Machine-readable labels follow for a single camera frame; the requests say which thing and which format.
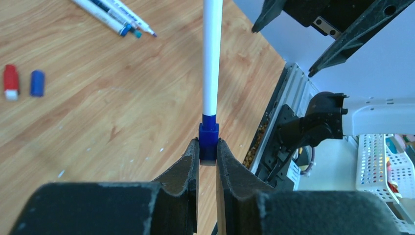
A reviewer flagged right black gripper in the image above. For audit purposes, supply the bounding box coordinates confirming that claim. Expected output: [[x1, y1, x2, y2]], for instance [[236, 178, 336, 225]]
[[251, 0, 413, 77]]

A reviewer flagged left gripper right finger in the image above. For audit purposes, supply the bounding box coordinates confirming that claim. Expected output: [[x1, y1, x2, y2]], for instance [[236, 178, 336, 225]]
[[216, 140, 399, 235]]

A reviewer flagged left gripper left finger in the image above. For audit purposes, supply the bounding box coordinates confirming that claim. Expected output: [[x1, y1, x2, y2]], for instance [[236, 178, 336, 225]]
[[10, 139, 199, 235]]

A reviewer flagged dark blue square cap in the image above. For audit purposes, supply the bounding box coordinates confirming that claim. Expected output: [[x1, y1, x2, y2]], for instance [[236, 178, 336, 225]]
[[199, 115, 219, 165]]

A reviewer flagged slim white blue marker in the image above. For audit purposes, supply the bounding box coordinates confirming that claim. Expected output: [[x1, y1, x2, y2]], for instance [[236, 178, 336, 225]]
[[203, 0, 223, 116]]

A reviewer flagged white marker blue cap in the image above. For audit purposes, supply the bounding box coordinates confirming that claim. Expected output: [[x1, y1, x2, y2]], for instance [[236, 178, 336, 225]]
[[110, 0, 157, 38]]

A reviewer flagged red marker cap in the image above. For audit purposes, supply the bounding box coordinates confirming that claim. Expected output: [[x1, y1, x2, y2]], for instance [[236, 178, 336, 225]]
[[3, 64, 20, 101]]

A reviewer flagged white marker blue end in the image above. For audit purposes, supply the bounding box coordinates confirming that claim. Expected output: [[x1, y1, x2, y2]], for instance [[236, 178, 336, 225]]
[[72, 0, 132, 37]]

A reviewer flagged translucent blue pen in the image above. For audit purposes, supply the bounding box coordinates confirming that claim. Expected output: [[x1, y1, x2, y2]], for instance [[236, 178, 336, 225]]
[[91, 0, 141, 38]]

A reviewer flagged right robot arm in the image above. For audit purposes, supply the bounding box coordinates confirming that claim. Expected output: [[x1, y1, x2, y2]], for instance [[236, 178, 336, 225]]
[[252, 0, 415, 155]]

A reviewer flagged white plastic basket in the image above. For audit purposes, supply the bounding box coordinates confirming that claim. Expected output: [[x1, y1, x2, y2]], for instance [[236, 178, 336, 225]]
[[355, 134, 415, 235]]

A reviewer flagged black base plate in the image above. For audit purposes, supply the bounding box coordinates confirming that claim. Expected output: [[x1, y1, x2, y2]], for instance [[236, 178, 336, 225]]
[[241, 66, 302, 192]]

